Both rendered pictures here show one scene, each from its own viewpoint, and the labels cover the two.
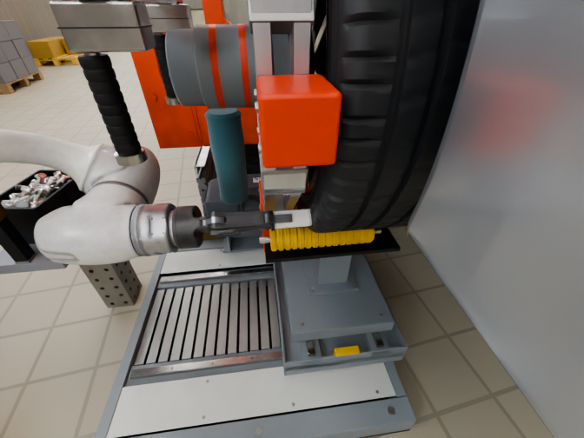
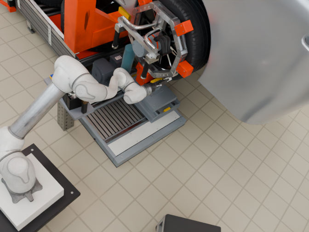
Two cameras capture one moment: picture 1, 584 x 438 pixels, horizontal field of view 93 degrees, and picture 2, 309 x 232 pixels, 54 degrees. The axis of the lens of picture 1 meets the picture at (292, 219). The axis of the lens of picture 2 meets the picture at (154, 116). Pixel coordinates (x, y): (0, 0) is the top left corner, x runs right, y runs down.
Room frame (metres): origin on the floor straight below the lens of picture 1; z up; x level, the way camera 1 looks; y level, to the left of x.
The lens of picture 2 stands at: (-0.66, 1.34, 2.26)
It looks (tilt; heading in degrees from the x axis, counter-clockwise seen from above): 51 degrees down; 308
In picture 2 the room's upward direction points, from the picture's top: 23 degrees clockwise
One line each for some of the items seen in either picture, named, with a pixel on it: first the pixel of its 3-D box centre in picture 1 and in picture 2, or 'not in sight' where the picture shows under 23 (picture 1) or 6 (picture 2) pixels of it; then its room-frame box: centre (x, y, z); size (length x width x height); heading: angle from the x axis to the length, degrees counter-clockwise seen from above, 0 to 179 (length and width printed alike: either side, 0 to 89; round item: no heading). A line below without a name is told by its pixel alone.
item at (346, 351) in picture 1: (326, 291); (149, 94); (0.63, -0.12, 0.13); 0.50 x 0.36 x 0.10; 7
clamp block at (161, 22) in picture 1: (169, 17); (121, 26); (0.75, 0.27, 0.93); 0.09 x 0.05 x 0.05; 97
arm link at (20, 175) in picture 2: not in sight; (18, 171); (0.17, 1.21, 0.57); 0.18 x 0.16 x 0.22; 11
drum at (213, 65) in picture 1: (232, 69); (148, 44); (0.60, 0.12, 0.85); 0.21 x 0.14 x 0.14; 97
